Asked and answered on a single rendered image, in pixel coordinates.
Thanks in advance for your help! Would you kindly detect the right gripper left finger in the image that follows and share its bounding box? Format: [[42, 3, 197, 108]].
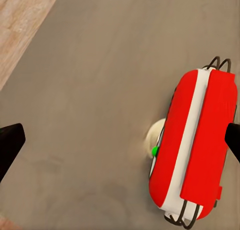
[[0, 123, 26, 182]]

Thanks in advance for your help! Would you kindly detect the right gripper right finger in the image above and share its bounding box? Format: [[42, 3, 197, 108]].
[[225, 123, 240, 162]]

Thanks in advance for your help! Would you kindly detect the radio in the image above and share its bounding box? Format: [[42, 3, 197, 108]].
[[149, 57, 238, 230]]

